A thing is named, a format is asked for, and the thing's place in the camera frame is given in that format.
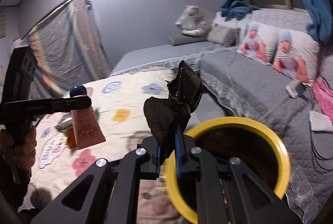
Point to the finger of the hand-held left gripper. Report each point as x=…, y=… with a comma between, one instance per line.
x=65, y=104

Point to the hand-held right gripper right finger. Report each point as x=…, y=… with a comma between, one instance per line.
x=178, y=153

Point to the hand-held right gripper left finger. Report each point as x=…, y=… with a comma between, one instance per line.
x=152, y=161

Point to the small green white packet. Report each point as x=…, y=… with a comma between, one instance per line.
x=63, y=123

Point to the pink tube with blue cap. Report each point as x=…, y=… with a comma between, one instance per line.
x=85, y=130

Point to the orange snack wrapper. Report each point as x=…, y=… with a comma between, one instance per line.
x=70, y=139

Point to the black plastic bag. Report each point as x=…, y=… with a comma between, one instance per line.
x=179, y=88

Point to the yellow-rimmed trash bin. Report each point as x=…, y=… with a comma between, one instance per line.
x=247, y=161

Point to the person's left forearm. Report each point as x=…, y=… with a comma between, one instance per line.
x=10, y=187

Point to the person's left hand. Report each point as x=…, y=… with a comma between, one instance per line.
x=24, y=146

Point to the cartoon printed blanket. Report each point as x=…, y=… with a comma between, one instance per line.
x=117, y=99

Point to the grey window blind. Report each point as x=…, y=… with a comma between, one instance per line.
x=2, y=23

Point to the grey bed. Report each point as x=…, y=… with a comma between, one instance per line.
x=156, y=54

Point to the grey quilted bedspread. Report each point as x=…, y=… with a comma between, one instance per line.
x=247, y=78

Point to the grey bolster pillow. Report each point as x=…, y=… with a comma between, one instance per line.
x=182, y=39

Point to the grey square cushion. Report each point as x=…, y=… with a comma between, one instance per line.
x=222, y=35

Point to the white charger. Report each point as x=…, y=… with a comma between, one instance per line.
x=294, y=88

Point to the plush tiger in plastic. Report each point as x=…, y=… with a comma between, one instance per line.
x=192, y=21

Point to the baby print pillow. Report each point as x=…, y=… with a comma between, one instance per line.
x=256, y=41
x=296, y=57

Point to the white patterned pillow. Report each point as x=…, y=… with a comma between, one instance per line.
x=221, y=19

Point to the white folded cloth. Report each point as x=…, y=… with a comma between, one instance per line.
x=321, y=121

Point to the pink cloth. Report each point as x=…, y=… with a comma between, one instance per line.
x=324, y=99

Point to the blue crumpled cloth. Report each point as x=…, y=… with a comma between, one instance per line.
x=239, y=8

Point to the grey patterned pillow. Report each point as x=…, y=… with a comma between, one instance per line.
x=286, y=18

